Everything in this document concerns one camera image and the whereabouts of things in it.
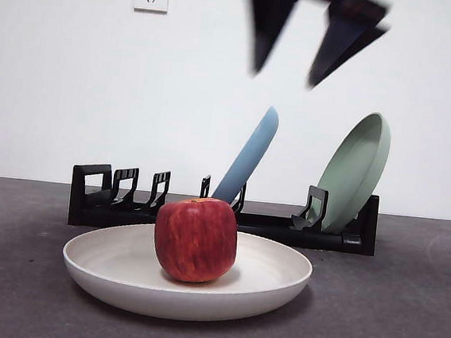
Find light blue round plate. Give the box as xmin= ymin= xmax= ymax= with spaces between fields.
xmin=209 ymin=101 xmax=282 ymax=208

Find cream yellow round plate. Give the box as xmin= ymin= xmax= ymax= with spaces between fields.
xmin=57 ymin=214 xmax=317 ymax=332

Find black plastic plate rack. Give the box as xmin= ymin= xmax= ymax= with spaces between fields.
xmin=67 ymin=161 xmax=382 ymax=257

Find light green round plate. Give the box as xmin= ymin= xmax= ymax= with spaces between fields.
xmin=311 ymin=107 xmax=395 ymax=239

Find red apple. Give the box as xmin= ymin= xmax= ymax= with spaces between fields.
xmin=150 ymin=193 xmax=242 ymax=288

